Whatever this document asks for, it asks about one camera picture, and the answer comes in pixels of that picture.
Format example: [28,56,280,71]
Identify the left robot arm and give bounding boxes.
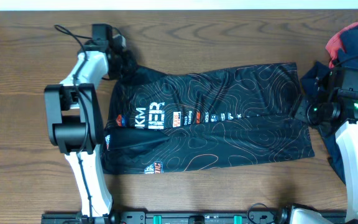
[44,49,137,223]

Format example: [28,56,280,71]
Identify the red garment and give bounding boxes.
[325,22,358,68]

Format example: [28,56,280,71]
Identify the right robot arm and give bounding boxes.
[290,67,358,223]

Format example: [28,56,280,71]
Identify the black printed cycling jersey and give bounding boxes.
[101,63,314,174]

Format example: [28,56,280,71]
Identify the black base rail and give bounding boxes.
[40,210,346,224]

